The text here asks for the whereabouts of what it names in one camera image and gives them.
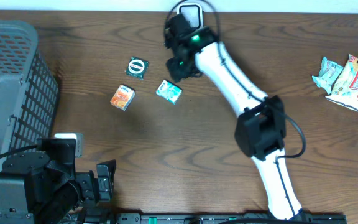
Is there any small teal tissue pack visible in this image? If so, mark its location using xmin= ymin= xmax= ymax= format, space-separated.
xmin=156 ymin=80 xmax=183 ymax=105

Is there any dark green round-logo packet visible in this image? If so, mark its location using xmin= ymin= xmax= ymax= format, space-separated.
xmin=125 ymin=57 xmax=149 ymax=80

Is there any orange tissue pack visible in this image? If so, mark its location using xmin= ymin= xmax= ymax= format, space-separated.
xmin=110 ymin=85 xmax=135 ymax=111

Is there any teal wet wipes pack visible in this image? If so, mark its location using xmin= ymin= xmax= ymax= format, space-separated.
xmin=312 ymin=57 xmax=344 ymax=95

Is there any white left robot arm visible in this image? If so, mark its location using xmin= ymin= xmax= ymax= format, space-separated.
xmin=0 ymin=139 xmax=116 ymax=224

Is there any white barcode scanner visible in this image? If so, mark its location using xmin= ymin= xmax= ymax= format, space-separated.
xmin=177 ymin=2 xmax=203 ymax=29

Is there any dark grey plastic basket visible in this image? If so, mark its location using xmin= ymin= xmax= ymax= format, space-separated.
xmin=0 ymin=20 xmax=60 ymax=154

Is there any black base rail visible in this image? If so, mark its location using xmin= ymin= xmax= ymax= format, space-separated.
xmin=114 ymin=212 xmax=347 ymax=224

